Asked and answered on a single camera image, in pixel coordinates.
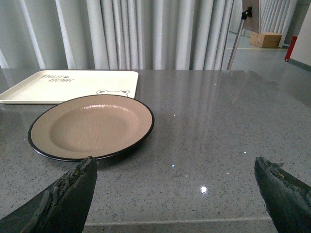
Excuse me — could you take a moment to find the cream bear tray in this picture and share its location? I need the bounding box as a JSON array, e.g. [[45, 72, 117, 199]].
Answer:
[[0, 70, 138, 104]]

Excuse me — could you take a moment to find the metal stand pole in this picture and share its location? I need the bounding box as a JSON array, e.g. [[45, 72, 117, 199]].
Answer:
[[226, 6, 252, 71]]

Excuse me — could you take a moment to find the red sign post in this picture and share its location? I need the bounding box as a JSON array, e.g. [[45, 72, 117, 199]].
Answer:
[[284, 36, 297, 62]]

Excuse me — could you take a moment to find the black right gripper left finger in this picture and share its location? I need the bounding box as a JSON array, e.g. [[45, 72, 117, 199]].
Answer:
[[0, 157, 97, 233]]

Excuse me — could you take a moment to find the cardboard box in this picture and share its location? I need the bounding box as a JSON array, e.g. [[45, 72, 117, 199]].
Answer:
[[249, 32, 282, 49]]

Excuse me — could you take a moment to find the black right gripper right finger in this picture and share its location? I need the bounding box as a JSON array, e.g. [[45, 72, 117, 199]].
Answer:
[[254, 157, 311, 233]]

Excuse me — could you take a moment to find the tan plate with black rim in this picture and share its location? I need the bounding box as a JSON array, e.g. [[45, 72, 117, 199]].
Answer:
[[28, 95, 155, 162]]

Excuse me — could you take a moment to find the grey pleated curtain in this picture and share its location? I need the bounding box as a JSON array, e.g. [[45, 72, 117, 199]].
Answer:
[[0, 0, 233, 70]]

